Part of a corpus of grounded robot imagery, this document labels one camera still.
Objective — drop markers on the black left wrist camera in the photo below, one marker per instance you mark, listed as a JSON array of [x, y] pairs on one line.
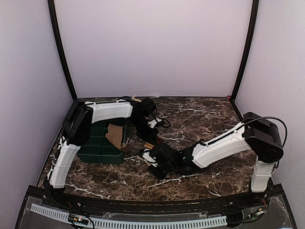
[[148, 108]]

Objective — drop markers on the black corner post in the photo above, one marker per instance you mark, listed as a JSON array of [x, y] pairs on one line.
[[246, 51], [60, 49]]

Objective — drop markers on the tan brown sock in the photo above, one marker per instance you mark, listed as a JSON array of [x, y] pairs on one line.
[[115, 135]]

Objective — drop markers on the green plastic divided tray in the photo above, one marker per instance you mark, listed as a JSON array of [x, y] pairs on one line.
[[99, 149]]

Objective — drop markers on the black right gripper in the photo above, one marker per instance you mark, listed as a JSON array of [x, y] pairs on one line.
[[159, 175]]

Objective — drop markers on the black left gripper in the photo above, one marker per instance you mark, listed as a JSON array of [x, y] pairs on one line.
[[148, 137]]

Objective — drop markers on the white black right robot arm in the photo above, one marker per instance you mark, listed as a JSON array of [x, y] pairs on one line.
[[254, 132]]

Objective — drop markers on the striped cream red sock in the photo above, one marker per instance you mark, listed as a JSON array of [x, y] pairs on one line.
[[148, 147]]

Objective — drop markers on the white slotted cable duct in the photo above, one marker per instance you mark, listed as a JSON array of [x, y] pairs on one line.
[[131, 221]]

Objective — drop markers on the black right corner post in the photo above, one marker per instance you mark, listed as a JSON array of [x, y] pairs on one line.
[[246, 51]]

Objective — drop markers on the black left corner post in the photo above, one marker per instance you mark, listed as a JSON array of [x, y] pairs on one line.
[[60, 49]]

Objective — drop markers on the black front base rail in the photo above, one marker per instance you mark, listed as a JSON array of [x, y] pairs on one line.
[[97, 206]]

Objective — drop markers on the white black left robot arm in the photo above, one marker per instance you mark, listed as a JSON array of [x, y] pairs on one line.
[[76, 129]]

